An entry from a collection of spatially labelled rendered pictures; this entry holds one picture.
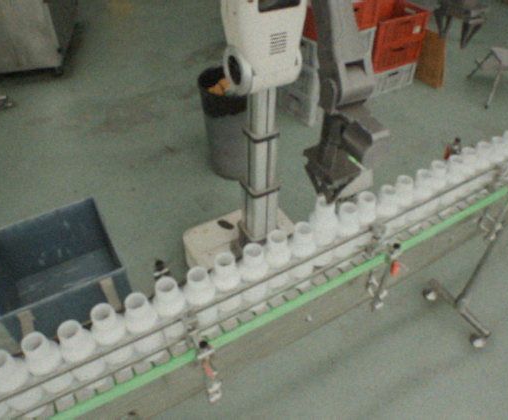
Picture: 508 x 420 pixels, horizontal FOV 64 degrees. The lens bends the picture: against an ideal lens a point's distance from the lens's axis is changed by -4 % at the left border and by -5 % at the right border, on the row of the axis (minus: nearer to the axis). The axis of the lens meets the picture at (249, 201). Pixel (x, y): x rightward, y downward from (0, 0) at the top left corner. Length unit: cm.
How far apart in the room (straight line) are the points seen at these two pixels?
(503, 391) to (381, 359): 54
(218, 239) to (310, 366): 72
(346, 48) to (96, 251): 105
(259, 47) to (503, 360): 174
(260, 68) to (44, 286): 93
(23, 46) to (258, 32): 332
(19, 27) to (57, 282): 319
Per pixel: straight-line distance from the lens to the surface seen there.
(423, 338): 219
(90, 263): 143
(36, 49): 437
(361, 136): 69
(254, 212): 171
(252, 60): 131
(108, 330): 78
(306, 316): 102
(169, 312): 79
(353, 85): 69
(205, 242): 205
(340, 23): 70
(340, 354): 204
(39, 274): 147
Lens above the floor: 177
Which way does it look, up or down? 43 degrees down
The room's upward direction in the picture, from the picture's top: straight up
